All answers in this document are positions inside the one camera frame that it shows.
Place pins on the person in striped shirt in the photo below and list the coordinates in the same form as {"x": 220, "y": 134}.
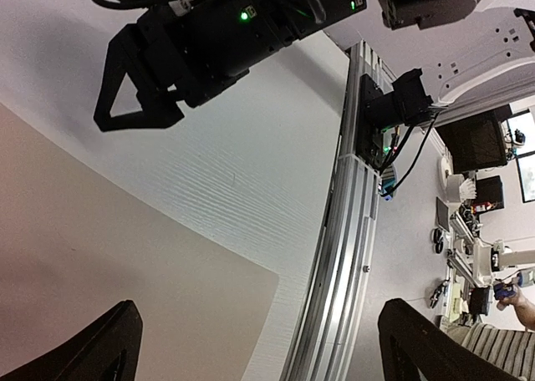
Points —
{"x": 509, "y": 350}

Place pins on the background black monitor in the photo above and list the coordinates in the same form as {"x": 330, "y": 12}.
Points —
{"x": 475, "y": 142}

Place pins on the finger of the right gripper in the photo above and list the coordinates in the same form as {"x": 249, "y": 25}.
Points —
{"x": 129, "y": 97}

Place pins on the background workbench with clutter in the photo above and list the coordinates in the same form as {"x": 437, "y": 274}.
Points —
{"x": 477, "y": 271}

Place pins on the beige file folder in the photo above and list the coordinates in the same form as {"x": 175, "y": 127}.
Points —
{"x": 73, "y": 245}

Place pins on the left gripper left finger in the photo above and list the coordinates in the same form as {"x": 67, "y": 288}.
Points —
{"x": 107, "y": 349}

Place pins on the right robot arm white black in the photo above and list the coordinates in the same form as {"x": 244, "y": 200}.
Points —
{"x": 422, "y": 93}

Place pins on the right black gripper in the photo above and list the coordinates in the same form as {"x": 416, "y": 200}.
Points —
{"x": 195, "y": 56}

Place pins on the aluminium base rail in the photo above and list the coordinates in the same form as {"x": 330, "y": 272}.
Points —
{"x": 328, "y": 323}

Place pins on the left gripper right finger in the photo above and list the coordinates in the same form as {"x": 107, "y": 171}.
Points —
{"x": 413, "y": 348}

